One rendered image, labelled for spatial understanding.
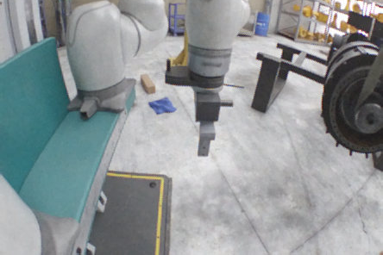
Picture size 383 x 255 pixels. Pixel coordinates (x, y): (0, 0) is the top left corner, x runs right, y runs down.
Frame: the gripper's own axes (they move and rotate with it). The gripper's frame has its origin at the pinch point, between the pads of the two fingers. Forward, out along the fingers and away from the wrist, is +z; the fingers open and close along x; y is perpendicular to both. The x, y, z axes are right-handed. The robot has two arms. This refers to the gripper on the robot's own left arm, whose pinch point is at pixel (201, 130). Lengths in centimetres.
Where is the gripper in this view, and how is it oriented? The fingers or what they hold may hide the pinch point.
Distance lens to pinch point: 48.9
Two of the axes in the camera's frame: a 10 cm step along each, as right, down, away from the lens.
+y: 10.0, 0.3, 0.5
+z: -0.5, 8.1, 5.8
